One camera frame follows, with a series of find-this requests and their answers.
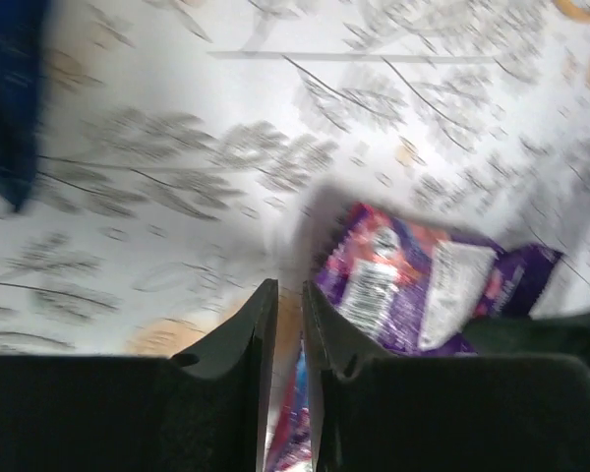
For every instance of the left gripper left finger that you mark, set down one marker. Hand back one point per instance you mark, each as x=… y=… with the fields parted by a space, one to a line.
x=203 y=409

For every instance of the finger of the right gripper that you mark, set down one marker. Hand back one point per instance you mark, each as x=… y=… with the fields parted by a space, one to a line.
x=509 y=336

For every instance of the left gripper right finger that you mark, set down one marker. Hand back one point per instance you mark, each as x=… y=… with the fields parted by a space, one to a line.
x=521 y=412

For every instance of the purple candy packet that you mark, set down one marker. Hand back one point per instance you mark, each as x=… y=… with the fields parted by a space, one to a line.
x=410 y=287

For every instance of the blue Doritos chip bag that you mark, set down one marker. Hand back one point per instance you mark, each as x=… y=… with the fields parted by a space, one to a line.
x=23 y=25

